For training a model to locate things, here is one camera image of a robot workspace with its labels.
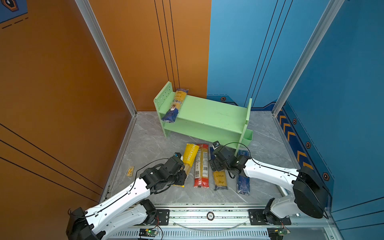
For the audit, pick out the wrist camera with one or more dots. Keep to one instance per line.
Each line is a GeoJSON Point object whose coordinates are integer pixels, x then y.
{"type": "Point", "coordinates": [178, 155]}
{"type": "Point", "coordinates": [216, 145]}

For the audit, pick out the right circuit board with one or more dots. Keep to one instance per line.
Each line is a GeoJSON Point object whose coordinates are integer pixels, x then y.
{"type": "Point", "coordinates": [278, 234]}

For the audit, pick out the blue and yellow spaghetti bag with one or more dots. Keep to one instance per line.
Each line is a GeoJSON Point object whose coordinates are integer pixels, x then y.
{"type": "Point", "coordinates": [172, 113]}

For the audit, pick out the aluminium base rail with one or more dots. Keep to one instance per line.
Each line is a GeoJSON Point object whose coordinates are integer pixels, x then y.
{"type": "Point", "coordinates": [229, 222]}

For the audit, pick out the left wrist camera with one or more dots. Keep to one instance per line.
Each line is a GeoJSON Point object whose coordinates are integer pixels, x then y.
{"type": "Point", "coordinates": [178, 155]}

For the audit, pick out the red spaghetti bag white label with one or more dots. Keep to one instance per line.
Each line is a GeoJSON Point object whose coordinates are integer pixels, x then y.
{"type": "Point", "coordinates": [202, 167]}

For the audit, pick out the left green circuit board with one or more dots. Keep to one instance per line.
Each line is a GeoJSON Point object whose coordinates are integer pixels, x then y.
{"type": "Point", "coordinates": [148, 234]}

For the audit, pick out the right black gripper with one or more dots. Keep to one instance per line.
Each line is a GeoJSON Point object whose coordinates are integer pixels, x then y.
{"type": "Point", "coordinates": [214, 161]}

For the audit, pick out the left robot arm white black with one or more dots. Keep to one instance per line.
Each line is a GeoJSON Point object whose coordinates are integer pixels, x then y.
{"type": "Point", "coordinates": [130, 206]}

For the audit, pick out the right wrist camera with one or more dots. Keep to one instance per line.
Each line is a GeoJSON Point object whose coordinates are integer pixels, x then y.
{"type": "Point", "coordinates": [216, 145]}

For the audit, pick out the green cup on shelf side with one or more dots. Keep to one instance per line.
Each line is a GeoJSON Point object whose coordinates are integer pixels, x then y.
{"type": "Point", "coordinates": [248, 137]}

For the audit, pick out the Ankara yellow blue spaghetti bag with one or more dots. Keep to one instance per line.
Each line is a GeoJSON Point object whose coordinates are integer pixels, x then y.
{"type": "Point", "coordinates": [219, 176]}

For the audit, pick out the green two-tier shelf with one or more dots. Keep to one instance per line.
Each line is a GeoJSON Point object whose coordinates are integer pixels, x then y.
{"type": "Point", "coordinates": [211, 121]}

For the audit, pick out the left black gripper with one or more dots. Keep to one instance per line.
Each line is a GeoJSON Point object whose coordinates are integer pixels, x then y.
{"type": "Point", "coordinates": [183, 177]}

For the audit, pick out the blue Barilla spaghetti box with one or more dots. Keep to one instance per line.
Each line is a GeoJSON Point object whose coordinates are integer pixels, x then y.
{"type": "Point", "coordinates": [243, 183]}

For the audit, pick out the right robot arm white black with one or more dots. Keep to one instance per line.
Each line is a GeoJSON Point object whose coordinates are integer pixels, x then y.
{"type": "Point", "coordinates": [307, 193]}

